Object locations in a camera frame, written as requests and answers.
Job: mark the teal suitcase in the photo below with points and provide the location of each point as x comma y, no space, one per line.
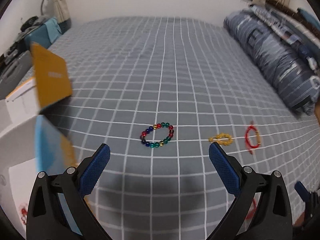
38,35

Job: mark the beige curtain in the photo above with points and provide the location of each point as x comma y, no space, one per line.
62,13

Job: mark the blue striped folded duvet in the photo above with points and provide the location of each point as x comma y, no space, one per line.
290,75

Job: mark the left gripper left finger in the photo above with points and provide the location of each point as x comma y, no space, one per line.
57,207

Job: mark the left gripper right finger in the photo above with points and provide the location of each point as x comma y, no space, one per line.
261,207

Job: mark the grey checked bed sheet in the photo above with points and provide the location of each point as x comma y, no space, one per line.
155,90

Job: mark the grey suitcase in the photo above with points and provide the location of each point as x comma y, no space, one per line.
14,73

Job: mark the open cardboard shoe box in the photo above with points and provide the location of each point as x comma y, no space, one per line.
30,143

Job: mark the light blue cloth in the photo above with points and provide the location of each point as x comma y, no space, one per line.
53,29

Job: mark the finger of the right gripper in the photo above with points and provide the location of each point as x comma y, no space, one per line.
302,191

